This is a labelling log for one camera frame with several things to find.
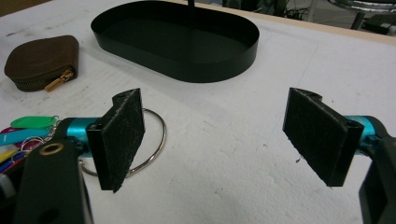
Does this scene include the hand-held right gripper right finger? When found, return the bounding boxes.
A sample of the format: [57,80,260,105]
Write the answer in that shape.
[282,87,388,188]

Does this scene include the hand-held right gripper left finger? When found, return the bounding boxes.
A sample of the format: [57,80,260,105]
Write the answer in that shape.
[57,88,147,194]

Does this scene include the green plastic key tag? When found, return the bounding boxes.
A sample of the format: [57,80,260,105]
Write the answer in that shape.
[9,115,60,131]

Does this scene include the colourful plastic key tags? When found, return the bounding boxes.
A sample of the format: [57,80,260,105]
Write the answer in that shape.
[0,126,45,154]

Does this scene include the light blue plastic key tag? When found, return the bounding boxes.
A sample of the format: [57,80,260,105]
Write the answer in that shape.
[0,128,51,147]

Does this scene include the dark blue plastic key tag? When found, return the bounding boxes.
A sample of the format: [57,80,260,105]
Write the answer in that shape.
[0,151,27,174]

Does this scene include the brown zip pouch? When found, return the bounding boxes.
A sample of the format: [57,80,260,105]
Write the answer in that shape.
[4,35,80,93]

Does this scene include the yellow plastic key tag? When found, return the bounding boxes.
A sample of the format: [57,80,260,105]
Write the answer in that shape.
[0,148,19,163]

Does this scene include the black oval metal tray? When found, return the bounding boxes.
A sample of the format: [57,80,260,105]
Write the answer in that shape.
[91,0,261,84]

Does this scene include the chrome metal stand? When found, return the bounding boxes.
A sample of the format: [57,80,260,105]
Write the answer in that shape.
[327,0,396,31]

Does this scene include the large metal key ring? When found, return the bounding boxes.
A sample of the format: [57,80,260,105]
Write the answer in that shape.
[78,107,167,178]

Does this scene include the black cables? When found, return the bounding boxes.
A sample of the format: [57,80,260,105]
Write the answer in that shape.
[279,5,314,21]

